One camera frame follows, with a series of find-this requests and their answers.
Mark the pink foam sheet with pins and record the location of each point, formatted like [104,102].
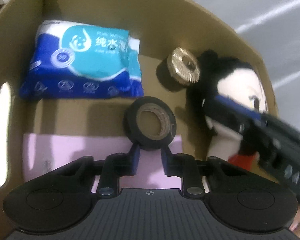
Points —
[43,153]

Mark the brown cardboard box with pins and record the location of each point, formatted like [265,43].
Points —
[160,25]

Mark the blue teal wet wipes pack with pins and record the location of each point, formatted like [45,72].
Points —
[75,60]

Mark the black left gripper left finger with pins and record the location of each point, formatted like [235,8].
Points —
[85,169]

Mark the black white plush toy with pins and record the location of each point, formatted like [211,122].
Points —
[231,81]

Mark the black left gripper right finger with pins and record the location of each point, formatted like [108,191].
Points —
[192,171]

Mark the black electrical tape roll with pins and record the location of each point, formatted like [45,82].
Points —
[150,123]

